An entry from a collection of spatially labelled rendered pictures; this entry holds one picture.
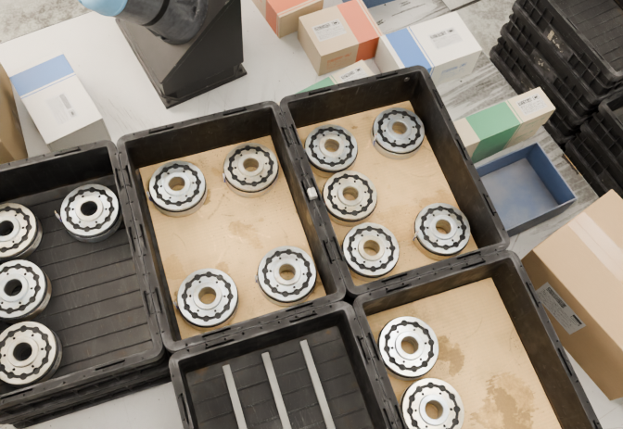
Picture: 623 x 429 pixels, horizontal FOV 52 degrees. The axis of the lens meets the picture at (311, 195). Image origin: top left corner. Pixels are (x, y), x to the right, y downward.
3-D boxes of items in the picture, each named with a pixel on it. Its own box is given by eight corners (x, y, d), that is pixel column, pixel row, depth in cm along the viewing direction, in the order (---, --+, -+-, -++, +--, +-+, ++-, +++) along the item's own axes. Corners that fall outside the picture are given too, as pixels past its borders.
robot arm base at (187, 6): (146, -1, 137) (108, -14, 129) (193, -46, 130) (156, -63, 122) (168, 58, 134) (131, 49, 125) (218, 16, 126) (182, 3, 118)
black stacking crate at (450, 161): (276, 132, 130) (277, 100, 120) (411, 98, 136) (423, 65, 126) (342, 315, 115) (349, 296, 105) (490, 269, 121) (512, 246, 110)
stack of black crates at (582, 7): (477, 69, 224) (525, -26, 183) (544, 40, 232) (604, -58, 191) (548, 160, 210) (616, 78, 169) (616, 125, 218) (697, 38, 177)
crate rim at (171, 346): (117, 144, 116) (114, 136, 114) (276, 105, 122) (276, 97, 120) (167, 357, 100) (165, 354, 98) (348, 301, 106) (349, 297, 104)
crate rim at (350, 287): (276, 105, 122) (276, 97, 120) (421, 69, 128) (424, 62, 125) (348, 301, 106) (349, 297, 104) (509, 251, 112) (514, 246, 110)
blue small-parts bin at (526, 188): (487, 247, 134) (498, 235, 128) (450, 189, 140) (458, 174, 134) (564, 212, 139) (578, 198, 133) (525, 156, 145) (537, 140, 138)
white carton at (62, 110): (20, 97, 143) (6, 73, 134) (71, 74, 146) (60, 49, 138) (59, 165, 136) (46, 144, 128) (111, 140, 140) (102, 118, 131)
